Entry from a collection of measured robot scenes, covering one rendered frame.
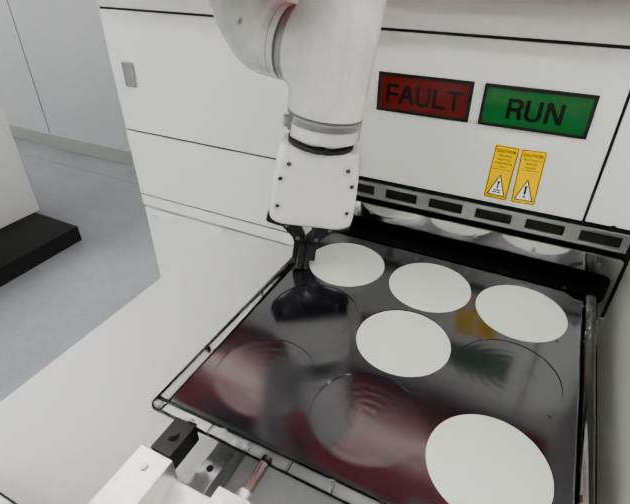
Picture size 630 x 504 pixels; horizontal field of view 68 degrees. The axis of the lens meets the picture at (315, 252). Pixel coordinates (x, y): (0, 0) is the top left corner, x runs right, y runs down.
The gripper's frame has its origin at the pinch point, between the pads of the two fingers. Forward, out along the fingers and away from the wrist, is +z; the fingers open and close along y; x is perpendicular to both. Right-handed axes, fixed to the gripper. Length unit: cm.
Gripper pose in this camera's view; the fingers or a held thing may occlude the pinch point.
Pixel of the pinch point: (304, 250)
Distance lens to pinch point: 61.7
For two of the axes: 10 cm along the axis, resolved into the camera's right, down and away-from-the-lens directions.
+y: 9.9, 1.1, 0.9
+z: -1.4, 8.2, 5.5
